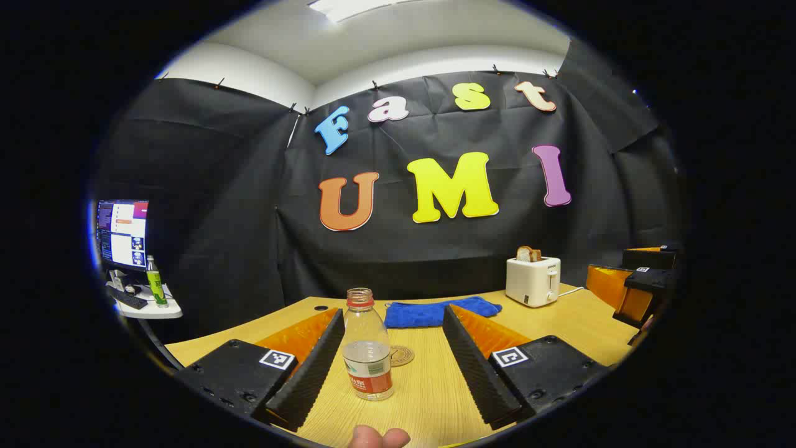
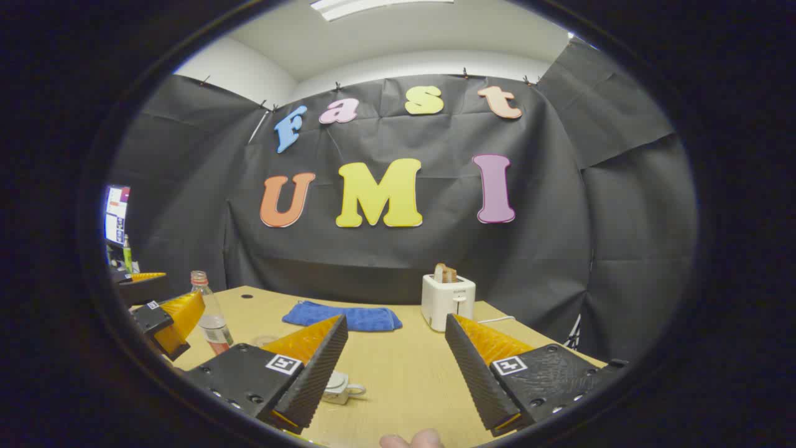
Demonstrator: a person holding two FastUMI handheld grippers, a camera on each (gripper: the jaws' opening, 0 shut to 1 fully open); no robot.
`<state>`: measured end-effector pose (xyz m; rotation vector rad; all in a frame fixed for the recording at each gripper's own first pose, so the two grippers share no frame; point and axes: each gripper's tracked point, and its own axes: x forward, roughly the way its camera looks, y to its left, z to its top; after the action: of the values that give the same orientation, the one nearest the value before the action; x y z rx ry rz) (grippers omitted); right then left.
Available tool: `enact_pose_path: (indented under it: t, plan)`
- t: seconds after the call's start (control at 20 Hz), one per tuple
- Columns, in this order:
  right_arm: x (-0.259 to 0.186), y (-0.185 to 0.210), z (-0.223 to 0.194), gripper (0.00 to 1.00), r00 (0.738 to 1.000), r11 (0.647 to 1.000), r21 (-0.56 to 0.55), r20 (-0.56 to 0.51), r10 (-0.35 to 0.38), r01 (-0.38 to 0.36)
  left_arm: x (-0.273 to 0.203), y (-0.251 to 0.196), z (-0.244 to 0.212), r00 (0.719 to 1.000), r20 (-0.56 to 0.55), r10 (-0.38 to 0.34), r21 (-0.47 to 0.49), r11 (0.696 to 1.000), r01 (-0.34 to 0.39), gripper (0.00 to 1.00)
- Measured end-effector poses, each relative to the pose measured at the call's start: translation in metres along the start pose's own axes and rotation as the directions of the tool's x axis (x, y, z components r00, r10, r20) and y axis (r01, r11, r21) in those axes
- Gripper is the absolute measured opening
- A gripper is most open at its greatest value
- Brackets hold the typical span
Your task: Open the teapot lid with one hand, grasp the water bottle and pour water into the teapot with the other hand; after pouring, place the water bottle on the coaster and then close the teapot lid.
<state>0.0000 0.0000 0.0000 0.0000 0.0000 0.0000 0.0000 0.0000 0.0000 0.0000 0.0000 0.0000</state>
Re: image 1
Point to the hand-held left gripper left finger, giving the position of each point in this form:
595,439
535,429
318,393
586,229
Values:
311,373

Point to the clear plastic water bottle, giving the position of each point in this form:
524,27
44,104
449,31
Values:
368,367

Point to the black keyboard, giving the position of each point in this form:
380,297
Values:
127,300

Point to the white side table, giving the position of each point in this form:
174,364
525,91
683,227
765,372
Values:
158,309

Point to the white toaster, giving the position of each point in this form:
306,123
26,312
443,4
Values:
528,281

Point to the blue towel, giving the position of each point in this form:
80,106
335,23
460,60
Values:
429,313

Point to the green drink bottle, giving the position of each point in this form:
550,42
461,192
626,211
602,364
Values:
157,286

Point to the computer monitor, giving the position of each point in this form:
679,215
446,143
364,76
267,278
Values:
122,233

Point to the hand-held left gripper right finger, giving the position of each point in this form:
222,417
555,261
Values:
476,373

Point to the bread slice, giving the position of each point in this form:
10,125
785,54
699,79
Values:
528,254

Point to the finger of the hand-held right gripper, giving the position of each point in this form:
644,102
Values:
612,289
650,258

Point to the small white desk item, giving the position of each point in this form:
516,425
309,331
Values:
119,280

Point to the round wooden coaster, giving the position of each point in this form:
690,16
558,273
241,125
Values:
404,356

